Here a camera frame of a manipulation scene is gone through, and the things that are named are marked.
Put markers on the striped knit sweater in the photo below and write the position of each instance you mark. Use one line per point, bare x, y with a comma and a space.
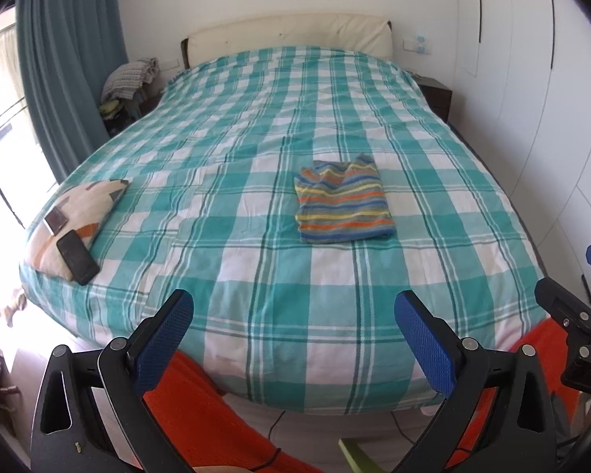
342, 202

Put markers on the cream headboard cushion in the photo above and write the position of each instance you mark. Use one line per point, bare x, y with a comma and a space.
353, 32

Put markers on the black smartphone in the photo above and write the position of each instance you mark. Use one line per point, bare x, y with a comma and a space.
77, 258

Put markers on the dark wooden nightstand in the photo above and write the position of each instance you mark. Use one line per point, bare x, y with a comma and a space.
438, 96

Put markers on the teal curtain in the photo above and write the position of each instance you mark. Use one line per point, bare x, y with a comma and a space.
67, 49

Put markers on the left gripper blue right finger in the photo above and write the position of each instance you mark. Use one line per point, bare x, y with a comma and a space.
497, 414

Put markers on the patterned beige cushion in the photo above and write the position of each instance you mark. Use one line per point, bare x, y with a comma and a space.
87, 206

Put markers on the small white phone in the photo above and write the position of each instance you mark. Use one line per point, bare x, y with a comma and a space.
55, 220

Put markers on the white wardrobe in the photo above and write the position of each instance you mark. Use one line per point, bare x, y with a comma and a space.
522, 101

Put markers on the wall switch panel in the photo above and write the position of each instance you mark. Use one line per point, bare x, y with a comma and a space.
418, 45

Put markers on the teal plaid bedspread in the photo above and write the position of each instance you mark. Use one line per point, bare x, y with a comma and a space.
211, 209

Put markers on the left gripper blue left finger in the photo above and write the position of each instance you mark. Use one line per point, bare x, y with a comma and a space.
68, 431

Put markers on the orange shaggy rug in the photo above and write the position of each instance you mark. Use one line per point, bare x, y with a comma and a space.
211, 429

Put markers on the pile of folded clothes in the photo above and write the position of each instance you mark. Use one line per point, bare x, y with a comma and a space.
125, 88

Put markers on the green object on floor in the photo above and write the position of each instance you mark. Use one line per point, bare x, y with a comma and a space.
358, 460

